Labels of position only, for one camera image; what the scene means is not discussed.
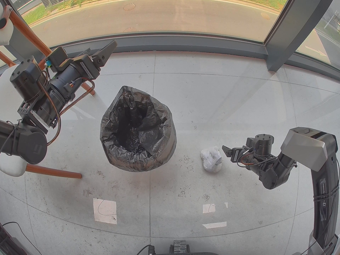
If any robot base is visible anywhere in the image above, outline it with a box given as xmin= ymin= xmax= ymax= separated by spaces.
xmin=149 ymin=240 xmax=219 ymax=255

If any black plastic bag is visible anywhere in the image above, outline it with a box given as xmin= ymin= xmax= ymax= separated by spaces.
xmin=100 ymin=85 xmax=177 ymax=172

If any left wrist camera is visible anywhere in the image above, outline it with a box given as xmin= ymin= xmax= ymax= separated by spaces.
xmin=44 ymin=46 xmax=74 ymax=73

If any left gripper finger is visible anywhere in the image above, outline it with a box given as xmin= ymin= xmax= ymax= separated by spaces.
xmin=91 ymin=39 xmax=118 ymax=66
xmin=75 ymin=47 xmax=92 ymax=60

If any window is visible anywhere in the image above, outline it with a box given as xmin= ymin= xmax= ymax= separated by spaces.
xmin=0 ymin=0 xmax=340 ymax=81

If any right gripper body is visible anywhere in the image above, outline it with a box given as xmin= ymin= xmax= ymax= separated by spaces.
xmin=231 ymin=147 xmax=254 ymax=164

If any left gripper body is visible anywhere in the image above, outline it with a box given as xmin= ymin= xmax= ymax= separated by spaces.
xmin=50 ymin=55 xmax=103 ymax=101

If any white chair with wooden legs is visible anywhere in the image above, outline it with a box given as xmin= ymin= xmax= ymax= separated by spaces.
xmin=0 ymin=5 xmax=95 ymax=179

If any crumpled white paper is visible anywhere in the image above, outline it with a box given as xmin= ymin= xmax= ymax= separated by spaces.
xmin=200 ymin=146 xmax=223 ymax=173

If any black cable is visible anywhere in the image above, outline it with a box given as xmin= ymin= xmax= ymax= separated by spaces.
xmin=0 ymin=221 xmax=43 ymax=255
xmin=137 ymin=245 xmax=155 ymax=255

